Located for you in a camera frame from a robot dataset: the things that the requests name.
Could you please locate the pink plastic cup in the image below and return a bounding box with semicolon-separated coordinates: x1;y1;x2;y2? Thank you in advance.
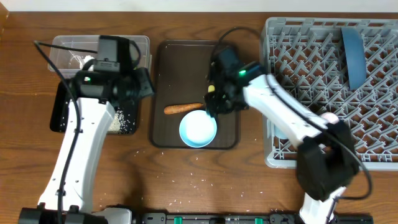
320;112;339;124

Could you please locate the white paper napkin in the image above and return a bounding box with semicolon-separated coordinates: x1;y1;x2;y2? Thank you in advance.
79;55;94;70

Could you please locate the black rail at table edge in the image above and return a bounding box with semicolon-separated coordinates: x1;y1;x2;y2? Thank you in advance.
133;207;374;224

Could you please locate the orange brown food piece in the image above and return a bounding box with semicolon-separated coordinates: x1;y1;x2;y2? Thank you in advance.
164;103;203;114

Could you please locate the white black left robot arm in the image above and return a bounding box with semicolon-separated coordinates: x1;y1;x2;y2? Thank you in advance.
18;35;155;224

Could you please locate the light blue bowl with rice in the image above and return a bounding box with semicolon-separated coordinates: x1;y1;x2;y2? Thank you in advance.
178;110;218;148

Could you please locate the dark brown serving tray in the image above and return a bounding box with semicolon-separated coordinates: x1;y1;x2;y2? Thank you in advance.
149;39;241;150

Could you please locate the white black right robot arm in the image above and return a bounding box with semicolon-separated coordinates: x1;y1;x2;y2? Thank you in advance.
204;38;373;223

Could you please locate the pile of white rice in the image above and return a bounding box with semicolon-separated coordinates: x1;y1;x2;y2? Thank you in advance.
108;110;136;134

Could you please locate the clear plastic waste bin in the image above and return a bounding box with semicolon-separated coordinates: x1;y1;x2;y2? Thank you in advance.
47;34;153;80

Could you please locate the yellow plastic spoon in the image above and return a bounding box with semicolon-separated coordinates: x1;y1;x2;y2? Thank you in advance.
208;85;215;93

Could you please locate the light blue plastic cup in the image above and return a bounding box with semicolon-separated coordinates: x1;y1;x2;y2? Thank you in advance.
272;119;288;139

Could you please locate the grey plastic dishwasher rack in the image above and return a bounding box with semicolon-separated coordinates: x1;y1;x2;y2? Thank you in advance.
262;17;397;171

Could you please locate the dark blue plate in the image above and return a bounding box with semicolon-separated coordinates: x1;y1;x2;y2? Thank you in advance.
341;27;366;91

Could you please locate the black rectangular tray bin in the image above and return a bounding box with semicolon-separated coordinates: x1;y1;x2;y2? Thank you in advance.
50;82;139;134

